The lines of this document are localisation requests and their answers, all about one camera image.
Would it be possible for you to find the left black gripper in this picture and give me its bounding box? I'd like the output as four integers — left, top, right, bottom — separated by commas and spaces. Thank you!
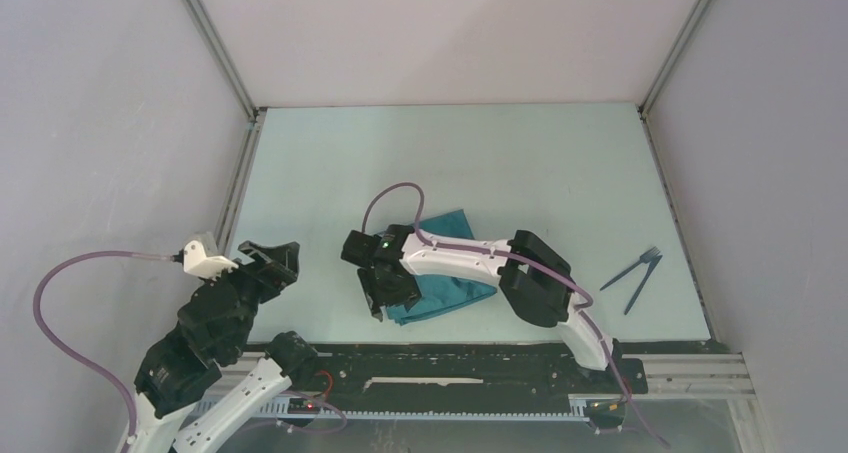
201, 239, 300, 357

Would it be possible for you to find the teal satin napkin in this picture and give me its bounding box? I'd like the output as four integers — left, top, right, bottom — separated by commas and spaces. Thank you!
372, 209, 497, 326

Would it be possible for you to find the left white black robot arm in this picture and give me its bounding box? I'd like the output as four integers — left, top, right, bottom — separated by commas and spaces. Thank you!
120, 236, 318, 452

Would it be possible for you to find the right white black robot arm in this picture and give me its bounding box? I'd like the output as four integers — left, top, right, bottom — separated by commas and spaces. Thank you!
341, 225, 622, 391

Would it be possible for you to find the small black circuit board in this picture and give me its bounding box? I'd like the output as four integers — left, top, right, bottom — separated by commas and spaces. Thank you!
286, 398, 323, 415

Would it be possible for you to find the blue plastic fork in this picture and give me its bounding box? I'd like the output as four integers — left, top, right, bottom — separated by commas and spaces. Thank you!
599, 247, 661, 291

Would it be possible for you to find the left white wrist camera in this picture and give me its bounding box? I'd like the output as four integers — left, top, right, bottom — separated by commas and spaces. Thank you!
176, 232, 238, 280

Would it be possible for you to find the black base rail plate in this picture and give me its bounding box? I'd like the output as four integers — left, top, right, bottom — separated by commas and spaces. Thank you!
315, 343, 648, 416

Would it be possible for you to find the grey slotted cable duct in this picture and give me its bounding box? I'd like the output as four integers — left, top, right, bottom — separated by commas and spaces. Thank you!
192, 396, 594, 423

